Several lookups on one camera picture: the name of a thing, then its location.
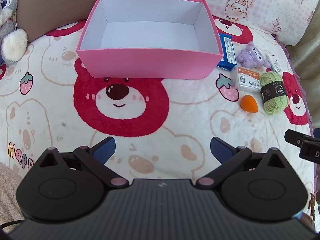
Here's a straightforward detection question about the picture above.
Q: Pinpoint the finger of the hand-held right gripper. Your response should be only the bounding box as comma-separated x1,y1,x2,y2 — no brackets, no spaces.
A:
284,129,304,147

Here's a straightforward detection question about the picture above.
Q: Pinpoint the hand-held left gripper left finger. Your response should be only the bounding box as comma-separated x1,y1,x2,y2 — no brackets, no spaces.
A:
34,136,129,189

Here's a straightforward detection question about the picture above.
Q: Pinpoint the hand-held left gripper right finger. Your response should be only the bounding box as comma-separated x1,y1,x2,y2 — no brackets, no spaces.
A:
195,137,292,189

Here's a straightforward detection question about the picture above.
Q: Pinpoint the green yarn ball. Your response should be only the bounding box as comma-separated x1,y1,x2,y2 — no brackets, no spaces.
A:
260,71,289,115

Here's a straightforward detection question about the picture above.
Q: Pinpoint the orange makeup sponge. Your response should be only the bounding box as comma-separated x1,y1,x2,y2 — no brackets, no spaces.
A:
240,95,257,112

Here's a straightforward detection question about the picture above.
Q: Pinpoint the clear box with orange label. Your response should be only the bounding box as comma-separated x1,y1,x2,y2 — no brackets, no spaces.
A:
230,66,262,93

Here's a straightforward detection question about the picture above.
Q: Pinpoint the small white carton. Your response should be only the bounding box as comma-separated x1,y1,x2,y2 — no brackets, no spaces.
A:
266,54,283,73

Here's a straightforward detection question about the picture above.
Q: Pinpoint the purple plush toy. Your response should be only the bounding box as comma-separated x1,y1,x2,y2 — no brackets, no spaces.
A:
237,41,272,69

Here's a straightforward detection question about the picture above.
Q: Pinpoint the blue wet wipes packet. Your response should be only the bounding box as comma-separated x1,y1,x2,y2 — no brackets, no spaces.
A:
216,33,237,71

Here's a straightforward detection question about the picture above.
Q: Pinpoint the pink cardboard box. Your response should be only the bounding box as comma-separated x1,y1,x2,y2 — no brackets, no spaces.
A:
76,0,224,79

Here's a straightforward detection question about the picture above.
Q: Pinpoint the bear printed blanket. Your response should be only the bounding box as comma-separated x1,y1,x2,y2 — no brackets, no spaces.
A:
0,20,316,230

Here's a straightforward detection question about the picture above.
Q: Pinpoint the beige satin bedsheet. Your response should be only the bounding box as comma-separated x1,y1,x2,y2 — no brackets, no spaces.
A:
285,12,320,130

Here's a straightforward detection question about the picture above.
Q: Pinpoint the beige fuzzy blanket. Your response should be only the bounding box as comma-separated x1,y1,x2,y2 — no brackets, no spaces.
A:
0,162,34,230

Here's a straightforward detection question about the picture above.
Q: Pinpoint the pink checked pillow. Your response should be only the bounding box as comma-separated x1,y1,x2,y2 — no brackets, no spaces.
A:
184,0,320,47

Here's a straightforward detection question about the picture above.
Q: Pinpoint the grey rabbit plush toy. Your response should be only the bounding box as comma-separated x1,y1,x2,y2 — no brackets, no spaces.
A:
0,0,28,63

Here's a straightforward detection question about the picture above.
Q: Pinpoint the brown pillow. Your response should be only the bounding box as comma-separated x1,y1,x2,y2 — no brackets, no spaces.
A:
15,0,186,43

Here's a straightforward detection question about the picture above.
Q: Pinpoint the black cable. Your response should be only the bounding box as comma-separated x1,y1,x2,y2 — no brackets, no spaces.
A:
0,219,25,233

